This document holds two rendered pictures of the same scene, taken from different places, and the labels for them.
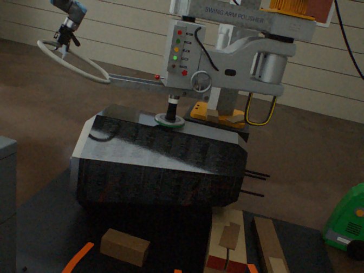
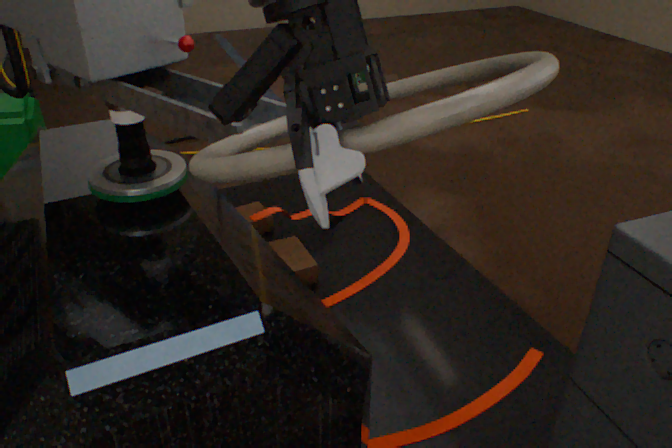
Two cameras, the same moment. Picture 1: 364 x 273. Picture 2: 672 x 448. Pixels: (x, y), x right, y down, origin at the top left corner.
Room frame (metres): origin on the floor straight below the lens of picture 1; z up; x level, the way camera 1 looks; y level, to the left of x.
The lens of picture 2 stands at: (2.46, 1.35, 1.46)
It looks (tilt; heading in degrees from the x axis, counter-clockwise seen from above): 31 degrees down; 239
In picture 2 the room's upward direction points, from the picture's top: straight up
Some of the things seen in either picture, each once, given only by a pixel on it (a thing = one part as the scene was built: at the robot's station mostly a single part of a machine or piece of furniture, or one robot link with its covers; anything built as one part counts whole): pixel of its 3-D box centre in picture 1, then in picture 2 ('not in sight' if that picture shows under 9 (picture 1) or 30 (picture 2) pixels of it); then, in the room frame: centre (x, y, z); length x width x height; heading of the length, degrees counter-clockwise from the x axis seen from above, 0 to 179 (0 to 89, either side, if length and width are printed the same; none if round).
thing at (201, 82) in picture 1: (199, 80); not in sight; (2.14, -0.04, 1.19); 0.15 x 0.10 x 0.15; 106
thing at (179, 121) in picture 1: (170, 119); (138, 171); (2.22, 0.11, 0.87); 0.21 x 0.21 x 0.01
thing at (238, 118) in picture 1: (236, 118); not in sight; (2.82, -0.45, 0.80); 0.20 x 0.10 x 0.05; 132
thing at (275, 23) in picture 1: (240, 19); not in sight; (2.32, -0.23, 1.61); 0.96 x 0.25 x 0.17; 106
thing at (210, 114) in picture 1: (212, 115); not in sight; (2.77, -0.22, 0.81); 0.20 x 0.10 x 0.05; 1
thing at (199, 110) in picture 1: (219, 114); not in sight; (3.01, -0.30, 0.76); 0.49 x 0.49 x 0.05; 83
